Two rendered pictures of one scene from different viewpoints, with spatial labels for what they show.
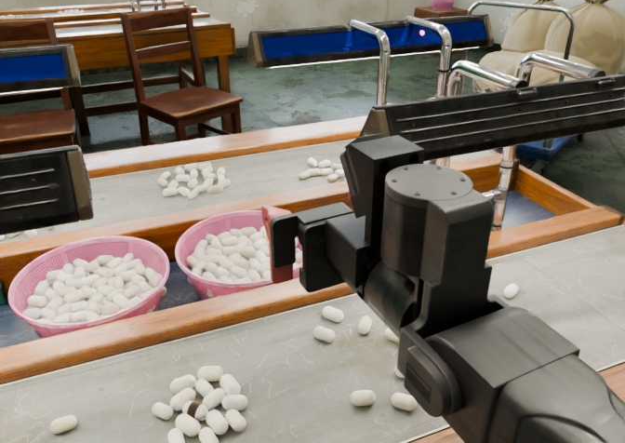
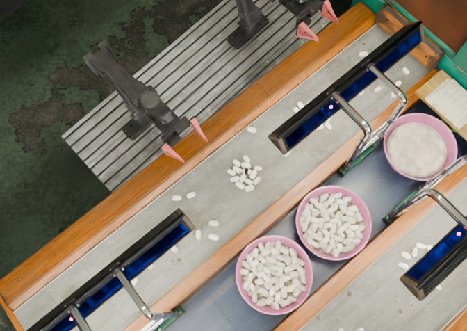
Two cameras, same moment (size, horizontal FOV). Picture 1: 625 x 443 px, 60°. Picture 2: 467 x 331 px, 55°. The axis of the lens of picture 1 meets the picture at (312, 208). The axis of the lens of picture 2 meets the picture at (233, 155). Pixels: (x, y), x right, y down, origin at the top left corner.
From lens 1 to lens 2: 1.42 m
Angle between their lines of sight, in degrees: 80
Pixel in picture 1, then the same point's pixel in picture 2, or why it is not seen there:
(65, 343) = (310, 180)
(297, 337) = (225, 220)
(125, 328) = (293, 195)
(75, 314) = (326, 203)
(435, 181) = (149, 99)
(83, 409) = (285, 162)
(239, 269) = (270, 259)
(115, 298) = (316, 218)
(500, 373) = (139, 83)
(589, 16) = not seen: outside the picture
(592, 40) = not seen: outside the picture
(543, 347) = (130, 92)
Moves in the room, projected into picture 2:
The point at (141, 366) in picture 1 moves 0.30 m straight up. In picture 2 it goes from (279, 186) to (283, 162)
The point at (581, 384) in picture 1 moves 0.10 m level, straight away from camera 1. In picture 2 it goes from (126, 85) to (115, 112)
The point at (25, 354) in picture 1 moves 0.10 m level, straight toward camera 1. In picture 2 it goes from (321, 170) to (299, 156)
